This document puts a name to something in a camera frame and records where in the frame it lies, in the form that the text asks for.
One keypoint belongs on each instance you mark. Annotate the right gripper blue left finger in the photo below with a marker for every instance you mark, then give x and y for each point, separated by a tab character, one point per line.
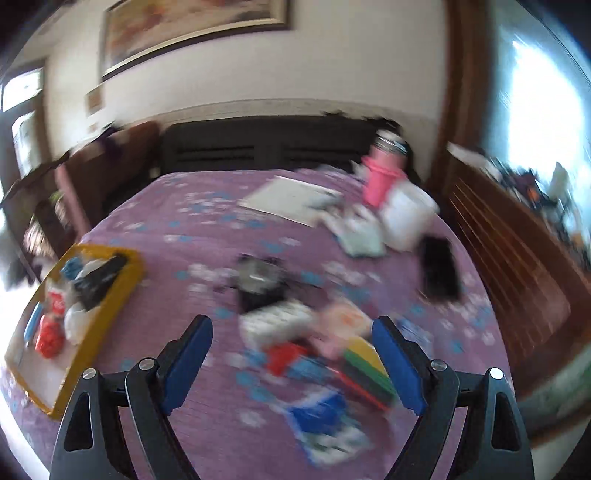
91	442

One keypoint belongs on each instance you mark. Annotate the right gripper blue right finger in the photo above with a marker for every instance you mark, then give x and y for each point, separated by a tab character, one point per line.
494	443

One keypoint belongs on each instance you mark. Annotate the colourful sponge pack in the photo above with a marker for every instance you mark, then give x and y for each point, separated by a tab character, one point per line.
362	370

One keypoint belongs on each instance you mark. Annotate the blue white tissue pack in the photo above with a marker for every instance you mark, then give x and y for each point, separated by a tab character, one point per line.
328	434

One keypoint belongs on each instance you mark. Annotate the pink tissue pack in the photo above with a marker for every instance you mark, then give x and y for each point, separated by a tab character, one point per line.
336	325

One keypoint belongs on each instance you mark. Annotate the red blue small packet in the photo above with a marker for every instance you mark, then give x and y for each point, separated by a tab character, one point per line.
294	361

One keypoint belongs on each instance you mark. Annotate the lemon print tissue pack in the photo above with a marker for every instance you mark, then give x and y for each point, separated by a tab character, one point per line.
275	324

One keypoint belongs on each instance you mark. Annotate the red plastic bag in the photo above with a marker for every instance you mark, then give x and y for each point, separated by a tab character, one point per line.
50	338

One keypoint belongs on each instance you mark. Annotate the white plastic bag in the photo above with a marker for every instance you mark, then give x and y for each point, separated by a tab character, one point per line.
77	321

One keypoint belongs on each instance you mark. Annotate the yellow cardboard tray box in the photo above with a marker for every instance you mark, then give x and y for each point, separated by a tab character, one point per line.
49	383

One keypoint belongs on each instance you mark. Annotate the blue long packet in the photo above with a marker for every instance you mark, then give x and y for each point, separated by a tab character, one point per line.
32	323

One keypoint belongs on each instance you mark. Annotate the red white tissue pack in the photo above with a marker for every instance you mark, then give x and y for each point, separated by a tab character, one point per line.
56	302

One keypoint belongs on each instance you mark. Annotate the black plastic bag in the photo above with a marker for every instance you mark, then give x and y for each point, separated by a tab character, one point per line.
92	288

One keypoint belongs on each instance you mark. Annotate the black smartphone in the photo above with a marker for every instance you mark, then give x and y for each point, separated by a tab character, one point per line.
440	276

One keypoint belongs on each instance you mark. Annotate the wooden sideboard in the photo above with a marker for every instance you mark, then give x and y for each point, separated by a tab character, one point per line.
540	296

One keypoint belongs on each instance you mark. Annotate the blue cloth ball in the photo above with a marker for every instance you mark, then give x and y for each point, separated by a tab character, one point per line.
72	268

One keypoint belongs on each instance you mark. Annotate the black round container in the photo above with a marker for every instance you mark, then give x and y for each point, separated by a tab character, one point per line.
259	282

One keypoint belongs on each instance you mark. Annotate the white paper cup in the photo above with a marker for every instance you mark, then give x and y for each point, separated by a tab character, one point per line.
407	214

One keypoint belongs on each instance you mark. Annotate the wooden armchair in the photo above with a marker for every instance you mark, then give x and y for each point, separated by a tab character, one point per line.
57	203

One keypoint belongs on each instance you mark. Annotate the purple floral tablecloth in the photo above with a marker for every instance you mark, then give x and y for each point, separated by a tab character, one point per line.
189	231

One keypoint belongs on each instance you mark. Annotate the pink thermos bottle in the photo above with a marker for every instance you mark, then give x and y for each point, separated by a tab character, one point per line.
386	164

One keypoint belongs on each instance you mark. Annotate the black sofa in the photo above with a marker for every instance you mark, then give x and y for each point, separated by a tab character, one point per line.
270	142

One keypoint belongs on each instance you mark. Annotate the framed landscape painting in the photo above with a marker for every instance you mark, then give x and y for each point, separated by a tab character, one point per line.
135	31

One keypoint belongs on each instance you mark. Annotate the small wall plaque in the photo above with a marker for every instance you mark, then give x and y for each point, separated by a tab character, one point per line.
94	100

